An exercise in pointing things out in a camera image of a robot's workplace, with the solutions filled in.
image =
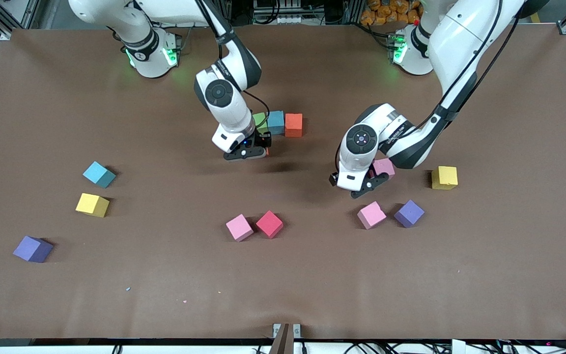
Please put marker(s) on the metal bracket with wooden stick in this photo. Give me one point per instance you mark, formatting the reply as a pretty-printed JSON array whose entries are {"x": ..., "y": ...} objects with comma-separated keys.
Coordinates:
[{"x": 285, "y": 339}]

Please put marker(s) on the pink foam cube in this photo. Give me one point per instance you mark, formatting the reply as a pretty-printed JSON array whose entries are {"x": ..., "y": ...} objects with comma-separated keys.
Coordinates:
[
  {"x": 239, "y": 227},
  {"x": 385, "y": 167},
  {"x": 371, "y": 215}
]

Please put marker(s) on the green foam cube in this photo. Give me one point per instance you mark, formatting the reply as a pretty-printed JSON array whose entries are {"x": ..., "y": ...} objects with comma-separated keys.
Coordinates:
[{"x": 261, "y": 122}]

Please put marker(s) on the small white box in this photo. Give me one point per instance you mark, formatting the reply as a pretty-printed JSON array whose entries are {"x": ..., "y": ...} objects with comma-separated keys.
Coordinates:
[{"x": 458, "y": 346}]

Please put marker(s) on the orange foam cube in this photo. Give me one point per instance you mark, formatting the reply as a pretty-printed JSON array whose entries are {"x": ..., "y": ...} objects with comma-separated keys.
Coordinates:
[{"x": 293, "y": 125}]

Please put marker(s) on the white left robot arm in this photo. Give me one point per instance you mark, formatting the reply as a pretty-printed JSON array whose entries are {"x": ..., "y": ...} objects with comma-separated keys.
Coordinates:
[{"x": 465, "y": 44}]

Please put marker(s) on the yellow foam cube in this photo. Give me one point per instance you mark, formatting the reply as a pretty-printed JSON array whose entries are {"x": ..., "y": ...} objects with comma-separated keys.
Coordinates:
[
  {"x": 444, "y": 177},
  {"x": 91, "y": 204}
]

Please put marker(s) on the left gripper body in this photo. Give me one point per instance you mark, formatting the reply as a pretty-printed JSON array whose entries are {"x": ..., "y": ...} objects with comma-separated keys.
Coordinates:
[{"x": 372, "y": 173}]

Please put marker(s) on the teal foam cube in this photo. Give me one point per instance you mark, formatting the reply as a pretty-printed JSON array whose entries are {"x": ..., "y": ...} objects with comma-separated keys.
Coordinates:
[
  {"x": 276, "y": 123},
  {"x": 97, "y": 173}
]

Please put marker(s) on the purple foam cube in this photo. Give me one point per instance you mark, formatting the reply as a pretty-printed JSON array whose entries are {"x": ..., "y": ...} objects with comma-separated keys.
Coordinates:
[
  {"x": 31, "y": 248},
  {"x": 409, "y": 213}
]

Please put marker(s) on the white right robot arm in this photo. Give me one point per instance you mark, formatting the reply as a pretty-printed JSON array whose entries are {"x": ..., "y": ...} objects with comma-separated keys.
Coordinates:
[{"x": 231, "y": 115}]

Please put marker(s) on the pile of orange items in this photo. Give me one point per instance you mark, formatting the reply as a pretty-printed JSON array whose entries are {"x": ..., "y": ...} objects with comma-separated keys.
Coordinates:
[{"x": 386, "y": 14}]

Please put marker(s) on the brown table cover sheet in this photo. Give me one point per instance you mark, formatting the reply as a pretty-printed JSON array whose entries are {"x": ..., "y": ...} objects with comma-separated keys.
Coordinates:
[{"x": 283, "y": 285}]

